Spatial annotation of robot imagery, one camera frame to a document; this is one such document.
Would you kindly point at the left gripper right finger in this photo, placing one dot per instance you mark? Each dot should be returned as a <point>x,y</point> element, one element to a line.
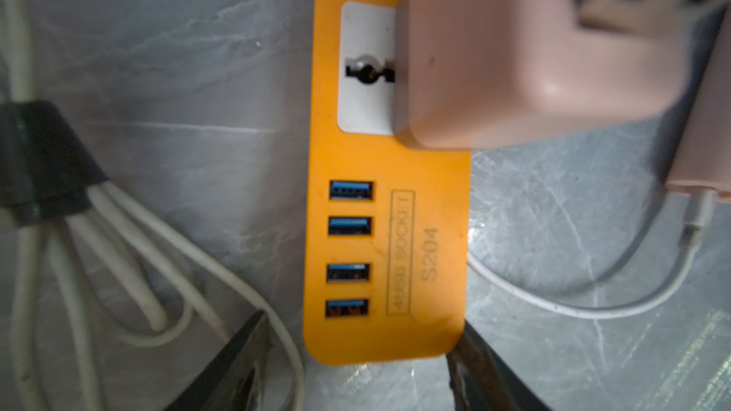
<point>480,380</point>

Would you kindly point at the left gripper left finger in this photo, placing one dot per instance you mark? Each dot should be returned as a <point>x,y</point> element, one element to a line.
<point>234,379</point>

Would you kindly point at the orange power strip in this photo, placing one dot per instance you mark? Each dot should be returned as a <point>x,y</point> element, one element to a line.
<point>386,226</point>

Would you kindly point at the pink charger adapter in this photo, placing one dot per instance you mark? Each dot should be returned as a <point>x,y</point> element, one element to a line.
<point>481,74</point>

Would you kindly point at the pink electric toothbrush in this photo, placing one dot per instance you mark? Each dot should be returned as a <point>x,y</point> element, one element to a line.
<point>702,159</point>

